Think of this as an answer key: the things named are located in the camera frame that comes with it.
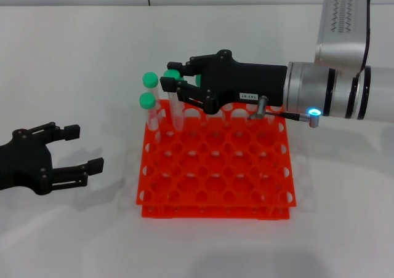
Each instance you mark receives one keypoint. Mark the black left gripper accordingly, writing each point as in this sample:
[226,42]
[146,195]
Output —
[21,164]

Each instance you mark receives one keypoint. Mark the orange plastic test tube rack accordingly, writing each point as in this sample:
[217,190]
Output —
[215,212]

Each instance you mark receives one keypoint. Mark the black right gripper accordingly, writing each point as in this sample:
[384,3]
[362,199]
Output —
[246,81]

